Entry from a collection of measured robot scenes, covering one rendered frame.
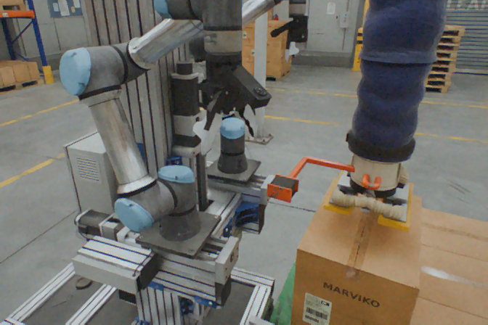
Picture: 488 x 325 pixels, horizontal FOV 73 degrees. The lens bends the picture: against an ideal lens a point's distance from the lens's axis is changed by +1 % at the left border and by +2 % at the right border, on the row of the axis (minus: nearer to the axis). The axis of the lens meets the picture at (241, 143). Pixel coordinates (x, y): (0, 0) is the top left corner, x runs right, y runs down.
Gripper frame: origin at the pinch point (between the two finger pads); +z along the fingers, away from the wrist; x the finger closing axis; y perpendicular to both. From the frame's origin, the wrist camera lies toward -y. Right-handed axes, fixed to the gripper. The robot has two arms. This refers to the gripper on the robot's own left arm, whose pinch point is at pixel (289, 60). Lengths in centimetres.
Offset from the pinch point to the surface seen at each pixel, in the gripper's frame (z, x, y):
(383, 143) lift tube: 19, -44, 43
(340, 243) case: 58, -52, 35
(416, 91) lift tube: 1, -41, 50
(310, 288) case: 74, -61, 26
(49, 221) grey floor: 152, 8, -207
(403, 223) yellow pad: 45, -50, 54
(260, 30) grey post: 5, 249, -93
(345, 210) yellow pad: 45, -49, 35
